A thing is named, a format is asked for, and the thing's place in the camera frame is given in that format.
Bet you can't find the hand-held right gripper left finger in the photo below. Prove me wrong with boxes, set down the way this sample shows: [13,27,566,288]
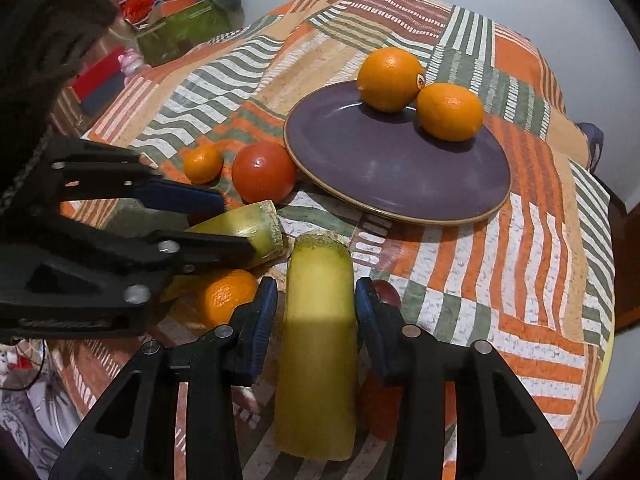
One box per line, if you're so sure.
[49,276,279,480]

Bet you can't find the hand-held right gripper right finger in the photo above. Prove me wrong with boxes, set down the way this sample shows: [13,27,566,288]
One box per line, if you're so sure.
[354,277,578,480]

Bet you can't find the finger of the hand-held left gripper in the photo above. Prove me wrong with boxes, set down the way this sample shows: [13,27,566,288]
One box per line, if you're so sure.
[20,135,226,227]
[0,205,257,345]

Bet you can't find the yellow banana piece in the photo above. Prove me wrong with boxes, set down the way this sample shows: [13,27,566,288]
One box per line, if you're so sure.
[162,199,289,303]
[272,231,359,462]

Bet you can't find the purple plate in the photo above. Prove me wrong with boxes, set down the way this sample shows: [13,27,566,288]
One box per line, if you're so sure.
[283,80,513,226]

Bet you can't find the small mandarin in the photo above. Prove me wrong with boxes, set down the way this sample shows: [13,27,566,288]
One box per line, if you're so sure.
[183,143,224,185]

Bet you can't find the medium mandarin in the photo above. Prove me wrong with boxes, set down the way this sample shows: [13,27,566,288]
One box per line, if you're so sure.
[198,269,260,331]

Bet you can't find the red box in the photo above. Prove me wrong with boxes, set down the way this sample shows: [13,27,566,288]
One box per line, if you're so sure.
[70,46,127,117]

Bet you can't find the red tomato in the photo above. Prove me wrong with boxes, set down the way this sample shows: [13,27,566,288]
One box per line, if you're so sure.
[231,141,299,206]

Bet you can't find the pink toy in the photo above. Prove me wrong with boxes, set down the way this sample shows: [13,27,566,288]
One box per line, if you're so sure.
[117,49,147,79]

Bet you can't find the orange mesh bag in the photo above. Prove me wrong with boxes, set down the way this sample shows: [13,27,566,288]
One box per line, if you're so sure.
[120,0,162,25]

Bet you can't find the green cardboard box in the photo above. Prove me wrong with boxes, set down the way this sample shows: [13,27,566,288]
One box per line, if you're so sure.
[135,0,236,67]

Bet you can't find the striped patchwork tablecloth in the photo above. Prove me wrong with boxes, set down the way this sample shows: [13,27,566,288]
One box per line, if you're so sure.
[50,0,617,480]

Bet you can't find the large orange with sticker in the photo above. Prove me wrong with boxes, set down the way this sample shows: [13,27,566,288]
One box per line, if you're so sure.
[357,46,426,113]

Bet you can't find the floral grey cloth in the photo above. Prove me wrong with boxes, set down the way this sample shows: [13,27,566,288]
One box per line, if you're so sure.
[0,340,83,466]

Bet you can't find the black cable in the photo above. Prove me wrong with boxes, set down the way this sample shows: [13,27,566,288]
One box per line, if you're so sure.
[0,339,51,392]

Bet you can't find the blue strap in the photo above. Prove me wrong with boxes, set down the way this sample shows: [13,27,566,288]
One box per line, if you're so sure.
[575,122,606,174]

